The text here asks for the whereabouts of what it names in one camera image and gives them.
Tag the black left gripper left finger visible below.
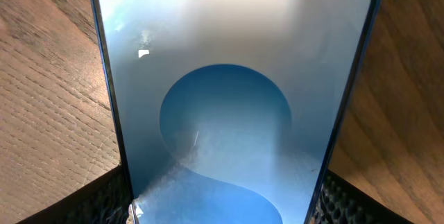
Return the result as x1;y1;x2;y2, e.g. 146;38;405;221
17;165;131;224

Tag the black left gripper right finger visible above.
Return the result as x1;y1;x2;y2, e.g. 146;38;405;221
305;170;413;224

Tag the blue Galaxy smartphone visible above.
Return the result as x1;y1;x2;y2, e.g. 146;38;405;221
91;0;380;224

